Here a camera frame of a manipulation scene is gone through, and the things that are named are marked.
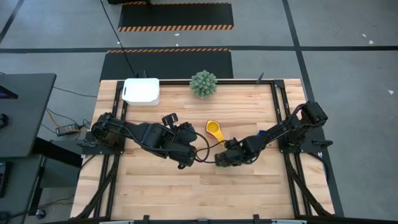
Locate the black floor cable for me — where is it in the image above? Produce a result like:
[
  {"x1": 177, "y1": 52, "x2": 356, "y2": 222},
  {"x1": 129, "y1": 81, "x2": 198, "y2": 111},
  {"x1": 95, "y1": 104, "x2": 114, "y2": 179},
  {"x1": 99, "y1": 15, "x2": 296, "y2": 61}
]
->
[{"x1": 99, "y1": 0, "x2": 137, "y2": 78}]

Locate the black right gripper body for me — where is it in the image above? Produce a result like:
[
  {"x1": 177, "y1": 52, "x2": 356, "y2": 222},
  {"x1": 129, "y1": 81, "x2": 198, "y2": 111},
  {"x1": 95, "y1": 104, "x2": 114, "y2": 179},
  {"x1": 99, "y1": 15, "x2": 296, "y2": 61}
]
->
[{"x1": 231, "y1": 136, "x2": 265, "y2": 164}]

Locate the black hazard-striped floor mat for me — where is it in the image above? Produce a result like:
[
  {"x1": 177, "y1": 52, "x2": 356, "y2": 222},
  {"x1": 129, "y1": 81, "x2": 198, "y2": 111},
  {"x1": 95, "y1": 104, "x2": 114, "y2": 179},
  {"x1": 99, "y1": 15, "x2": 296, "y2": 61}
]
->
[
  {"x1": 99, "y1": 49, "x2": 234, "y2": 82},
  {"x1": 117, "y1": 1, "x2": 234, "y2": 32}
]

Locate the green artificial plant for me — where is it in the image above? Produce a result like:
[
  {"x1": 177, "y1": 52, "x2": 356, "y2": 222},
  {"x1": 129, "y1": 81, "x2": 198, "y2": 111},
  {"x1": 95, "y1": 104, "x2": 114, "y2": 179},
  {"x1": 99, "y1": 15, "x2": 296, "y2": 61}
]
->
[{"x1": 189, "y1": 70, "x2": 218, "y2": 100}]

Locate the yellow measuring cup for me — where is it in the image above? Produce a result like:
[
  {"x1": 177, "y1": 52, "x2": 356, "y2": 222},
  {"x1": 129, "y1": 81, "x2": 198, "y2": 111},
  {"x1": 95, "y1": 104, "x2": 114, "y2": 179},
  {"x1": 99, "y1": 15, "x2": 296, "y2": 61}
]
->
[{"x1": 205, "y1": 120, "x2": 226, "y2": 147}]

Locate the yellow floor cable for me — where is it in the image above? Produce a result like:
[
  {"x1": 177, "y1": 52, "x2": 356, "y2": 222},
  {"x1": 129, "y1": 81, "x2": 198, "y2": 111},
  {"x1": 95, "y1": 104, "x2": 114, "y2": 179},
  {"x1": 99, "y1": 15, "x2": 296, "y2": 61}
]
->
[{"x1": 45, "y1": 108, "x2": 85, "y2": 133}]

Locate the black aluminium table frame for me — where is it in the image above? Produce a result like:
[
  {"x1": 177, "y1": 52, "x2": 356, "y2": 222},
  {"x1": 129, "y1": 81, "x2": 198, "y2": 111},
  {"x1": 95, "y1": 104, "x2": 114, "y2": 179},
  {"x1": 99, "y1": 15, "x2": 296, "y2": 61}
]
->
[{"x1": 73, "y1": 79, "x2": 335, "y2": 224}]

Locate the black power adapter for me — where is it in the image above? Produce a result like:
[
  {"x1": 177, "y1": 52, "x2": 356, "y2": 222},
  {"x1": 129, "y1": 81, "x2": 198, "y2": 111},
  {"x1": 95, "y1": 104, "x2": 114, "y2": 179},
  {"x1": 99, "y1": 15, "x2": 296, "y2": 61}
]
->
[{"x1": 55, "y1": 123, "x2": 80, "y2": 137}]

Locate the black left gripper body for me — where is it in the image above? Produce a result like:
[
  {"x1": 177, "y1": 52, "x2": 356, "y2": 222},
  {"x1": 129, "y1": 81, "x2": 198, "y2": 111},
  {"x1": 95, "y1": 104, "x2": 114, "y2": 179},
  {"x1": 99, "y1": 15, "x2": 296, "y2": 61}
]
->
[{"x1": 169, "y1": 122, "x2": 198, "y2": 167}]

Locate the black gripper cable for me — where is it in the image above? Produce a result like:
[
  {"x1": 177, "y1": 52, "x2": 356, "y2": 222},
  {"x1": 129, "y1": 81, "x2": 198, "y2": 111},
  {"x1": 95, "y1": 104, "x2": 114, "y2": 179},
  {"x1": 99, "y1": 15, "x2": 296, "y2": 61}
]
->
[{"x1": 194, "y1": 132, "x2": 220, "y2": 164}]

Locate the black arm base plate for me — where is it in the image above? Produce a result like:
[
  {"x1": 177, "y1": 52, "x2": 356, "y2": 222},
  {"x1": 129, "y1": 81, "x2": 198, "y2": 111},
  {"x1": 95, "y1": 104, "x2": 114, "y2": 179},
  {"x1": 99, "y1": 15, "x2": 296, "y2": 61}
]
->
[
  {"x1": 277, "y1": 127, "x2": 334, "y2": 154},
  {"x1": 81, "y1": 130, "x2": 125, "y2": 156}
]

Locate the white plastic basket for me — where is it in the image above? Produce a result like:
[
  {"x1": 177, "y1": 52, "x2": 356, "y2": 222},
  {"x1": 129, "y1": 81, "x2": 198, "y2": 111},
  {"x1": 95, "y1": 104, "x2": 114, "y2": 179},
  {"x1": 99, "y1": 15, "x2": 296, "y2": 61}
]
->
[{"x1": 121, "y1": 77, "x2": 161, "y2": 106}]

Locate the dark grey desk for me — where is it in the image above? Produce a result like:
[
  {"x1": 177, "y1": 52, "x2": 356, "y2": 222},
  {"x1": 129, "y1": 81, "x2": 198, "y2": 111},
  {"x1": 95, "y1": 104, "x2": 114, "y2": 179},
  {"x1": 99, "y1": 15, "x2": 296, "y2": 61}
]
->
[
  {"x1": 0, "y1": 154, "x2": 44, "y2": 224},
  {"x1": 0, "y1": 73, "x2": 57, "y2": 159}
]

